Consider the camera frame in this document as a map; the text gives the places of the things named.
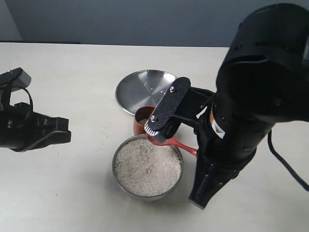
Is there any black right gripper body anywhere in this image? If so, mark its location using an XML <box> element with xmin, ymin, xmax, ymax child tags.
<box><xmin>197</xmin><ymin>3</ymin><xmax>309</xmax><ymax>180</ymax></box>

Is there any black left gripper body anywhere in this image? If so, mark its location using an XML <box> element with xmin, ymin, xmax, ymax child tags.
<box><xmin>0</xmin><ymin>102</ymin><xmax>38</xmax><ymax>152</ymax></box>

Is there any red-brown wooden spoon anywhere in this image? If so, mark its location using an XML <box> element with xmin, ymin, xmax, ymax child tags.
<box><xmin>146</xmin><ymin>135</ymin><xmax>197</xmax><ymax>157</ymax></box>

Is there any steel bowl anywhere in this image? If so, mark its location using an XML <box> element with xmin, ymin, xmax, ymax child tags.
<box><xmin>112</xmin><ymin>134</ymin><xmax>184</xmax><ymax>202</ymax></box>

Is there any small brown wooden cup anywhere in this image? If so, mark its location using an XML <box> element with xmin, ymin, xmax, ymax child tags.
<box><xmin>133</xmin><ymin>105</ymin><xmax>155</xmax><ymax>135</ymax></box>

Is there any round steel plate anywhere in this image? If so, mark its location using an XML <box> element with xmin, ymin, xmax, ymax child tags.
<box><xmin>115</xmin><ymin>70</ymin><xmax>177</xmax><ymax>115</ymax></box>

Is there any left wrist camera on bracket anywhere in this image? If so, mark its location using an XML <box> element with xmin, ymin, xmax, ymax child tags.
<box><xmin>0</xmin><ymin>68</ymin><xmax>31</xmax><ymax>111</ymax></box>

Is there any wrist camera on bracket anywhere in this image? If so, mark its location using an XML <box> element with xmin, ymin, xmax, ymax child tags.
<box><xmin>144</xmin><ymin>77</ymin><xmax>214</xmax><ymax>143</ymax></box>
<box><xmin>0</xmin><ymin>68</ymin><xmax>31</xmax><ymax>111</ymax></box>

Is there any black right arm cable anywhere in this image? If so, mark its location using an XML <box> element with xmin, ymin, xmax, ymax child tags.
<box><xmin>267</xmin><ymin>130</ymin><xmax>309</xmax><ymax>191</ymax></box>

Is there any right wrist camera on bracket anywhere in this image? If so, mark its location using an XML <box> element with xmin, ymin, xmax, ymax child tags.
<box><xmin>144</xmin><ymin>77</ymin><xmax>214</xmax><ymax>143</ymax></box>

